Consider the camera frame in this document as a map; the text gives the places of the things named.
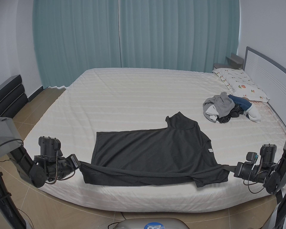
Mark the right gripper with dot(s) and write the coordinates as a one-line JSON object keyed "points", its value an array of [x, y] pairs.
{"points": [[244, 171]]}

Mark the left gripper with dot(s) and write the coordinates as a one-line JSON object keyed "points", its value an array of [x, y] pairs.
{"points": [[69, 166]]}

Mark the black T-shirt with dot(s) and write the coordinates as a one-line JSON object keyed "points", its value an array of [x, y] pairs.
{"points": [[145, 152]]}

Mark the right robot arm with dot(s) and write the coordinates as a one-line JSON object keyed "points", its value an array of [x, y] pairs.
{"points": [[269, 154]]}

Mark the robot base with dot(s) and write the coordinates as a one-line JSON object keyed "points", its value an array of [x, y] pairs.
{"points": [[134, 224]]}

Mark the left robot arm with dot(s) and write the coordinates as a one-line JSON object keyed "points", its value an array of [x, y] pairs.
{"points": [[24, 161]]}

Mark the pile of clothes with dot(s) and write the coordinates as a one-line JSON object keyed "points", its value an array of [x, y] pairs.
{"points": [[221, 105]]}

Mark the bed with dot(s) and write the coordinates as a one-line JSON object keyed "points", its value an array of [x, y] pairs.
{"points": [[134, 100]]}

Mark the white printed pillow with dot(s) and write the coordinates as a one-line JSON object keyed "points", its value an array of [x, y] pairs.
{"points": [[241, 83]]}

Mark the black chest of drawers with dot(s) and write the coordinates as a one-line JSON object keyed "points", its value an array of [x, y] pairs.
{"points": [[11, 94]]}

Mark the grey bedside table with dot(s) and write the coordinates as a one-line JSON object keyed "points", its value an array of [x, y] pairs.
{"points": [[234, 58]]}

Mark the blue-green curtain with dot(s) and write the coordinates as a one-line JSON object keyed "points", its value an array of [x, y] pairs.
{"points": [[178, 33], [76, 40]]}

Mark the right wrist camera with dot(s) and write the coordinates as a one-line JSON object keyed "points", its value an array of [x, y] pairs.
{"points": [[250, 156]]}

